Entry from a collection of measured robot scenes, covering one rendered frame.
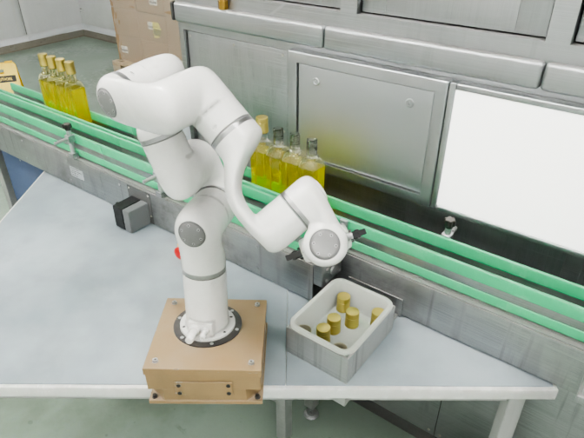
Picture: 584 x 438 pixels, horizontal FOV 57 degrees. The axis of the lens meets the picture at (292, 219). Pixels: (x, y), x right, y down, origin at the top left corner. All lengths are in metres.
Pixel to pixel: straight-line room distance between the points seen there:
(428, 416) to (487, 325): 0.71
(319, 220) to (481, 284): 0.55
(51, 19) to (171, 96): 6.87
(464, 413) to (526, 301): 0.68
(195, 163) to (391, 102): 0.57
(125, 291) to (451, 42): 1.06
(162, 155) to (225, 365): 0.45
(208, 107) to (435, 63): 0.63
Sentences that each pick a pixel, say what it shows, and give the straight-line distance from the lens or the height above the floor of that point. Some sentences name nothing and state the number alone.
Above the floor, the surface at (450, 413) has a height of 0.25.
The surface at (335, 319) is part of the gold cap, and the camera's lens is 1.32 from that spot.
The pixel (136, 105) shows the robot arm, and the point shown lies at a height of 1.41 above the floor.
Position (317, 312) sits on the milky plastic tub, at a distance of 1.35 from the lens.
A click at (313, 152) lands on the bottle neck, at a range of 1.41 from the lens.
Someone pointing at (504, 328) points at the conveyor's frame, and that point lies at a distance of 1.33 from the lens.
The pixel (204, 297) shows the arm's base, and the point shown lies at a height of 0.96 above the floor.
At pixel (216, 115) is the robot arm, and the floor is 1.39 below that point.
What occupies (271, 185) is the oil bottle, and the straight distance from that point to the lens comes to 1.53.
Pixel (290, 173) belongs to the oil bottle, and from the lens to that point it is 1.46.
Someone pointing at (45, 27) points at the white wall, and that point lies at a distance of 7.67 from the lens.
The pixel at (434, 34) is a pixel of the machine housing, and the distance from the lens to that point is 1.35.
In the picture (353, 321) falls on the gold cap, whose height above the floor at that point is 0.80.
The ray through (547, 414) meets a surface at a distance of 1.76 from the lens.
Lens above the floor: 1.71
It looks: 32 degrees down
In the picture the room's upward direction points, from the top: straight up
